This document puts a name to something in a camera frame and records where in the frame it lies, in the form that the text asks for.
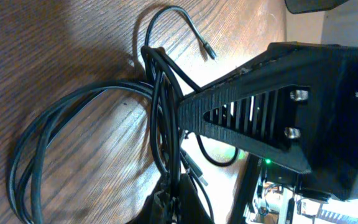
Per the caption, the black cable bundle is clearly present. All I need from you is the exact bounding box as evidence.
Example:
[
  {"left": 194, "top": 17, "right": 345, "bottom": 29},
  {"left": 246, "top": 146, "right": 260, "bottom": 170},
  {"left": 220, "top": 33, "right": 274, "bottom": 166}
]
[{"left": 6, "top": 5, "right": 241, "bottom": 224}]

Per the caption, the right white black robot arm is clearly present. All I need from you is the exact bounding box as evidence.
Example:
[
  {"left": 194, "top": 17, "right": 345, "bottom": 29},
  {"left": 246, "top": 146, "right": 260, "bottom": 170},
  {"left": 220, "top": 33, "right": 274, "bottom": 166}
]
[{"left": 178, "top": 42, "right": 358, "bottom": 223}]

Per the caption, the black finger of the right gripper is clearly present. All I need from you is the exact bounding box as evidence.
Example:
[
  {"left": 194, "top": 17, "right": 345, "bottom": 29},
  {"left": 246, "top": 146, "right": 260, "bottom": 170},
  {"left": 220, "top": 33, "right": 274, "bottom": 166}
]
[{"left": 178, "top": 68, "right": 311, "bottom": 174}]

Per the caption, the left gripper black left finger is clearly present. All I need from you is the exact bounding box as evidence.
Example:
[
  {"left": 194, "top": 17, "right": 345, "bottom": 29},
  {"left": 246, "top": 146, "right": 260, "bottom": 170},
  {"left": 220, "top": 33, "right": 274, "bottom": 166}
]
[{"left": 127, "top": 177, "right": 170, "bottom": 224}]

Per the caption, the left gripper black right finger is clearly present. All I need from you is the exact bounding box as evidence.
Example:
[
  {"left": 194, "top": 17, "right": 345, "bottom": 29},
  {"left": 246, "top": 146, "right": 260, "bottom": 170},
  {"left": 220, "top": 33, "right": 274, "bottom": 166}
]
[{"left": 179, "top": 174, "right": 214, "bottom": 224}]

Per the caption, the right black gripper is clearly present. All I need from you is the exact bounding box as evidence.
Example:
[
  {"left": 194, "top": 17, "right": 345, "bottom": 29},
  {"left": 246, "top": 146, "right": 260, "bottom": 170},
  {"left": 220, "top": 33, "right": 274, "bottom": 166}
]
[{"left": 244, "top": 42, "right": 358, "bottom": 200}]

